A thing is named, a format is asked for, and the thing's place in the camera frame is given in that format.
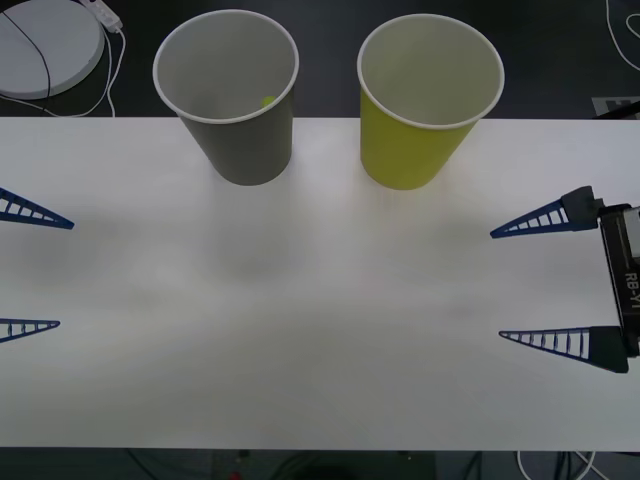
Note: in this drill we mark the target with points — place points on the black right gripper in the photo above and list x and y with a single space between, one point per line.
625 270

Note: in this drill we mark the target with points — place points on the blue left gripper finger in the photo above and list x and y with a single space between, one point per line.
25 327
30 210

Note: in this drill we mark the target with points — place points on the white round disc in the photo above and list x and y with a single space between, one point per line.
65 45

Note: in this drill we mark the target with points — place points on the grey marker plate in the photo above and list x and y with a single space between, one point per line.
615 106

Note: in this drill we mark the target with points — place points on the white power strip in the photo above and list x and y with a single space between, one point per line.
107 15

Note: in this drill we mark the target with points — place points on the yellow-green plastic bin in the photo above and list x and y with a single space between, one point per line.
410 150

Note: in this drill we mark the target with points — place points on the grey plastic bin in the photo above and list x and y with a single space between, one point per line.
250 150

